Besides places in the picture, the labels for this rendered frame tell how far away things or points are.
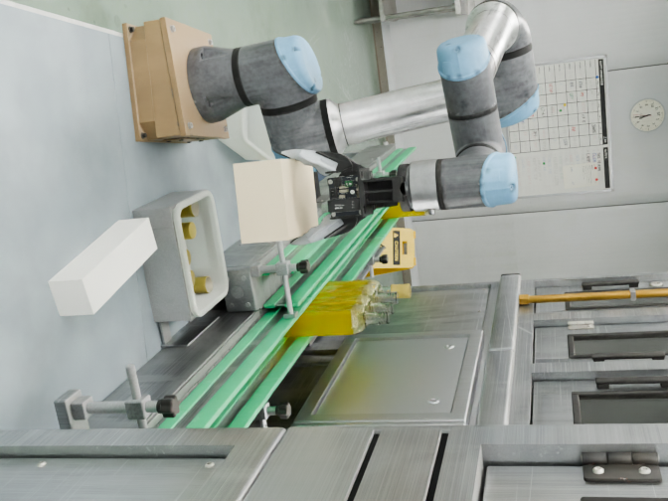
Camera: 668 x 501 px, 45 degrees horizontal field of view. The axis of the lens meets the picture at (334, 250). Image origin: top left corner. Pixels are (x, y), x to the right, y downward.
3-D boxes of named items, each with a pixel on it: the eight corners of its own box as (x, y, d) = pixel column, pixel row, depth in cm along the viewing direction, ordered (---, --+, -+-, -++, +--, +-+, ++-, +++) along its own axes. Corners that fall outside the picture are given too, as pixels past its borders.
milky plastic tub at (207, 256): (156, 323, 154) (197, 321, 152) (133, 210, 149) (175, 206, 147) (193, 294, 171) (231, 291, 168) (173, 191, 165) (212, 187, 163)
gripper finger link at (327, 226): (279, 246, 122) (325, 208, 119) (292, 242, 128) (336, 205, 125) (292, 261, 122) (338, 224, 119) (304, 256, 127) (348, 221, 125)
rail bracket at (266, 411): (223, 442, 151) (290, 442, 148) (217, 410, 149) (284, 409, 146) (231, 432, 155) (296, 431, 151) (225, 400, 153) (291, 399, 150)
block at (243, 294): (226, 314, 171) (255, 312, 170) (218, 271, 169) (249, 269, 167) (232, 308, 175) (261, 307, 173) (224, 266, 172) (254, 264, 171)
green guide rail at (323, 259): (263, 308, 174) (298, 306, 172) (262, 304, 174) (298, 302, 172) (399, 168, 337) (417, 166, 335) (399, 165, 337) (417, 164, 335)
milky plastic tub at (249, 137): (244, 169, 209) (275, 165, 206) (207, 143, 187) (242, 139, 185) (245, 104, 212) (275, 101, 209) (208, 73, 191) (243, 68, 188)
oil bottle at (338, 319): (272, 338, 179) (366, 335, 174) (268, 315, 178) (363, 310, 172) (280, 329, 185) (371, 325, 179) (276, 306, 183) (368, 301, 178)
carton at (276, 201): (233, 163, 120) (280, 158, 118) (268, 162, 135) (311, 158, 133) (242, 244, 121) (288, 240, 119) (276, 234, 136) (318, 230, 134)
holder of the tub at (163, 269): (159, 348, 156) (196, 347, 154) (131, 211, 149) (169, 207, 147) (195, 317, 172) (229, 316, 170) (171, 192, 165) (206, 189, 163)
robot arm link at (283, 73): (249, 39, 162) (312, 24, 158) (266, 102, 167) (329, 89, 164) (232, 53, 151) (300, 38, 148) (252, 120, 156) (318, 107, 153)
